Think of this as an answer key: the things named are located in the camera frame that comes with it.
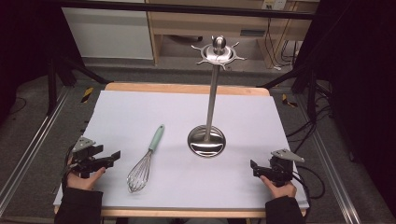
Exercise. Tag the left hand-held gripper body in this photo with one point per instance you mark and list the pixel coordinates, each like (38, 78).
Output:
(84, 155)

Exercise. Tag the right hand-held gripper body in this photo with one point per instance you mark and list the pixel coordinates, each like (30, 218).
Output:
(281, 169)

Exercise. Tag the person's right hand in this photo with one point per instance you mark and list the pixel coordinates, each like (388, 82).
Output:
(283, 191)

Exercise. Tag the person's left hand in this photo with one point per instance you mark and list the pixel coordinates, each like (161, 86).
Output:
(81, 183)

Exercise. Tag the yellow black floor tape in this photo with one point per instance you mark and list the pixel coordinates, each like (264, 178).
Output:
(288, 100)
(87, 94)

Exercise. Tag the white table mat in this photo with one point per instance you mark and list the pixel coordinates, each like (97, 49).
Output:
(174, 118)

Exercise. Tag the steel utensil stand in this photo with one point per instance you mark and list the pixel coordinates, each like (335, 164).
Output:
(211, 102)

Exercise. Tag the black stand leg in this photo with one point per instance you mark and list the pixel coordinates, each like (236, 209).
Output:
(311, 90)
(52, 84)

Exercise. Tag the white cabinet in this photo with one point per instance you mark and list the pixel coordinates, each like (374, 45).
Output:
(109, 34)

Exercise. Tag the wooden desk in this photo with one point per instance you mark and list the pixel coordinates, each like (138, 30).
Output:
(199, 23)

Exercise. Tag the white power strip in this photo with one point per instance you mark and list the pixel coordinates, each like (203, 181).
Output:
(274, 4)

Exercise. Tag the metal floor rail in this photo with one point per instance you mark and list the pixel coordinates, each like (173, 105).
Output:
(333, 168)
(34, 140)

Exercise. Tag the black frame bar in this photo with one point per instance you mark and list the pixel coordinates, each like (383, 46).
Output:
(186, 8)

